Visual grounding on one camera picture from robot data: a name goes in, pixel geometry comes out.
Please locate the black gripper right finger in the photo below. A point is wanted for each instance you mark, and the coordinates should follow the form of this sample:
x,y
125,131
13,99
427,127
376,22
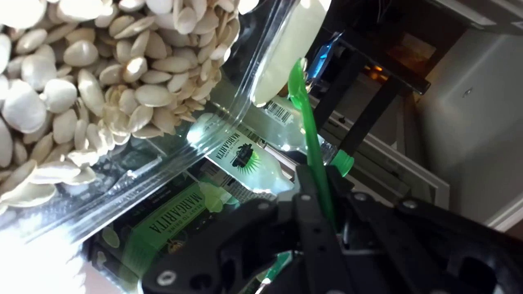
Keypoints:
x,y
414,246

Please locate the white framed panel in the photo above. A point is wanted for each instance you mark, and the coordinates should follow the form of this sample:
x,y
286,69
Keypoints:
x,y
402,180

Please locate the clear bottle with green cap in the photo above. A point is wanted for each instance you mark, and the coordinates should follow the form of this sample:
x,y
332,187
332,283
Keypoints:
x,y
272,117
246,164

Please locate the clear plastic seed container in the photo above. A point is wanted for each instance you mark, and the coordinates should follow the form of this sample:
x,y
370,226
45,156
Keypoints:
x,y
82,82

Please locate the green plastic spoon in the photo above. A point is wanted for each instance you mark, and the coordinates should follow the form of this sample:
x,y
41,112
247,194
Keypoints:
x,y
311,136

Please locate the dark green margarita box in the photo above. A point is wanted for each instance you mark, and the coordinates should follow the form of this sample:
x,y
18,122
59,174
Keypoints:
x,y
164,223

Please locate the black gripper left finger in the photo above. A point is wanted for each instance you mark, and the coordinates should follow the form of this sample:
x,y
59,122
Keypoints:
x,y
262,246

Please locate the blue snack packet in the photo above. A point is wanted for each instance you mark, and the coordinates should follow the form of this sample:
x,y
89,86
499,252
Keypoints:
x,y
324,55

